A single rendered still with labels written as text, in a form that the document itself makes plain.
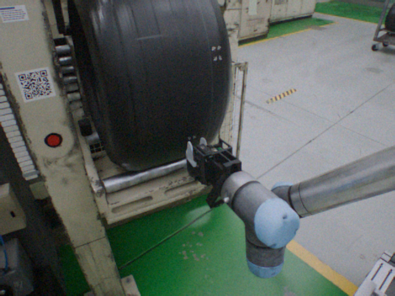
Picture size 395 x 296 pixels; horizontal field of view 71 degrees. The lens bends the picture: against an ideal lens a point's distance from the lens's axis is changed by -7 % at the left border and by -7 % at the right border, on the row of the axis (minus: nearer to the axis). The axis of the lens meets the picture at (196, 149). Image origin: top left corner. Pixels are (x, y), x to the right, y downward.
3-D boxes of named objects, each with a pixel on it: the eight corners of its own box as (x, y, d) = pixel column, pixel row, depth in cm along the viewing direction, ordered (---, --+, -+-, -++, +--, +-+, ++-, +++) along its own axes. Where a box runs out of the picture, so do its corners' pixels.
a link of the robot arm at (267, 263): (291, 244, 63) (294, 208, 58) (278, 287, 55) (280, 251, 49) (257, 236, 67) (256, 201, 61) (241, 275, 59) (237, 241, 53)
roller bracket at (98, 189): (100, 215, 82) (92, 190, 76) (77, 144, 111) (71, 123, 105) (111, 211, 83) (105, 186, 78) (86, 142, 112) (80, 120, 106)
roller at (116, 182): (99, 186, 87) (103, 198, 85) (97, 177, 84) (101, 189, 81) (201, 154, 100) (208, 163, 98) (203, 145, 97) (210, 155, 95)
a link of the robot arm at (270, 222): (266, 261, 48) (267, 227, 44) (231, 223, 57) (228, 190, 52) (302, 240, 51) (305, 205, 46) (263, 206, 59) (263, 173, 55)
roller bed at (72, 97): (39, 129, 111) (13, 54, 93) (37, 113, 121) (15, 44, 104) (88, 116, 118) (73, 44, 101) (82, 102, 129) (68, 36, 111)
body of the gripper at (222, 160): (219, 135, 68) (250, 159, 58) (220, 168, 72) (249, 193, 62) (189, 145, 65) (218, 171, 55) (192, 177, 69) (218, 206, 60)
